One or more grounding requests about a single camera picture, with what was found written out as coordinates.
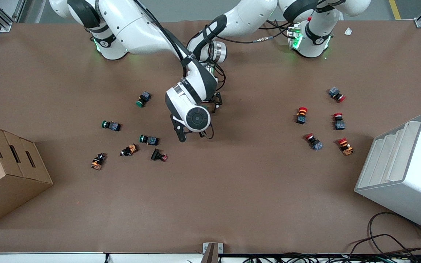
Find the black looped cable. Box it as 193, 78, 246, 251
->
368, 212, 421, 256

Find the black switch block pink tip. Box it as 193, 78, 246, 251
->
151, 148, 168, 162

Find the brown table cover sheet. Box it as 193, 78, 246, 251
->
0, 18, 421, 254

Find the black button orange contact block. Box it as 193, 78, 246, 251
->
90, 153, 107, 171
120, 144, 138, 157

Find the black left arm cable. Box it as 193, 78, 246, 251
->
225, 20, 293, 44

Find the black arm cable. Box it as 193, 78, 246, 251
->
134, 0, 196, 73
225, 20, 293, 44

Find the white tiered organizer bin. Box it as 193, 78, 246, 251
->
354, 113, 421, 235

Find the white table edge rail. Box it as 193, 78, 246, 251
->
0, 252, 205, 263

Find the grey metal bracket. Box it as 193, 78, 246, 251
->
202, 242, 224, 263

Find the brown cardboard box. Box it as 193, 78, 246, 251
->
0, 122, 54, 230

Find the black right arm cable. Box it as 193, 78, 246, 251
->
134, 0, 196, 73

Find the green button blue contact block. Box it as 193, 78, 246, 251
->
101, 120, 122, 132
139, 134, 159, 146
136, 91, 152, 108

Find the black cable bundle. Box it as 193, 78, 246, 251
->
243, 252, 421, 263

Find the red button orange contact block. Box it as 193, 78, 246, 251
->
337, 137, 354, 156

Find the thin black cable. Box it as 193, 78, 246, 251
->
349, 234, 421, 256

